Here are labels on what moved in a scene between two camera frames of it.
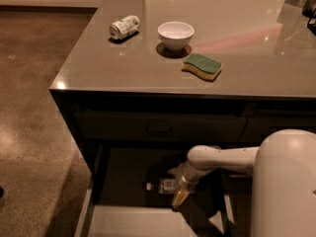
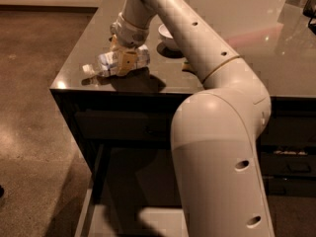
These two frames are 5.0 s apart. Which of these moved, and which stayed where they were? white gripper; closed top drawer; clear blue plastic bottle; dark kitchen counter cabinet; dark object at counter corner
Moved: white gripper; clear blue plastic bottle
Stayed: dark kitchen counter cabinet; closed top drawer; dark object at counter corner
